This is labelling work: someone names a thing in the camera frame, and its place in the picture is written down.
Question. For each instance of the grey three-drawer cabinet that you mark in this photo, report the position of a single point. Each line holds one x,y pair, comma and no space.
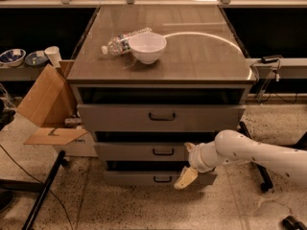
202,64

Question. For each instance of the black right stand leg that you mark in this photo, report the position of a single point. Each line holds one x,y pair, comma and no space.
267,183

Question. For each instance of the black stand leg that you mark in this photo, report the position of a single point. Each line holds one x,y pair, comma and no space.
45,187
267,183

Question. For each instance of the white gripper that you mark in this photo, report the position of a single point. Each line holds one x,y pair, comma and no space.
197,159

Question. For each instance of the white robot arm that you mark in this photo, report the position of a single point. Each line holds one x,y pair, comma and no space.
230,146

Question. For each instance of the grey top drawer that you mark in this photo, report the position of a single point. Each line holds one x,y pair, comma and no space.
160,117

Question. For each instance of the black caster wheel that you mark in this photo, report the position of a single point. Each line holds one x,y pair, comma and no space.
291,223

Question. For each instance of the grey drawer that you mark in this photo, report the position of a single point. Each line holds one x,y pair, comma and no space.
141,151
160,117
141,178

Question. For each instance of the brown cardboard box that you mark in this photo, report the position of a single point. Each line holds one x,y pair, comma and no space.
51,106

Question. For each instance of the grey bottom drawer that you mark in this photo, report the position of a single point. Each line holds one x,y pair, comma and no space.
141,178

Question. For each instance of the black left stand leg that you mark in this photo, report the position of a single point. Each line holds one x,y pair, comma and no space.
45,187

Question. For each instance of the black power adapter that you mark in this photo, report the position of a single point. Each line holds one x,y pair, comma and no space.
273,58

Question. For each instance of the white paper cup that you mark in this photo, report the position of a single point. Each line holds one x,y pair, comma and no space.
53,54

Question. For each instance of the white bowl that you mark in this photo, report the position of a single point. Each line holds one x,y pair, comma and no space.
147,47

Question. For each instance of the blue patterned bowl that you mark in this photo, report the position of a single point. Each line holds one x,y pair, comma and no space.
12,57

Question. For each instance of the clear plastic water bottle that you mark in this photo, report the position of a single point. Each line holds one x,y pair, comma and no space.
119,44

